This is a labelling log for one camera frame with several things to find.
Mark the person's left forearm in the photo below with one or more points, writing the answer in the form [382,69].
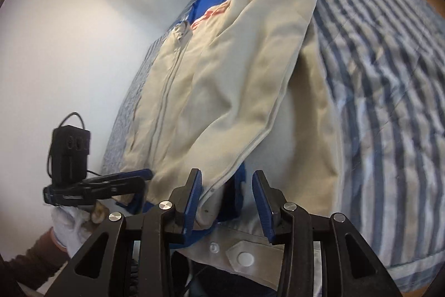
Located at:
[31,262]

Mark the blue striped blanket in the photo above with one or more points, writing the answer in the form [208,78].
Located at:
[382,74]

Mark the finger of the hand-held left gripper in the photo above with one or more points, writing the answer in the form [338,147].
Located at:
[139,192]
[135,174]

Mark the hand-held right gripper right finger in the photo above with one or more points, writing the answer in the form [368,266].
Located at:
[262,206]

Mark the beige and blue work jacket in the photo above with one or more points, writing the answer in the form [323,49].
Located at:
[226,81]

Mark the person's left hand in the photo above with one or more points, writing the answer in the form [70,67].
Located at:
[69,227]

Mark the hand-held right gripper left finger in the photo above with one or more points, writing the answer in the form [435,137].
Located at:
[193,203]

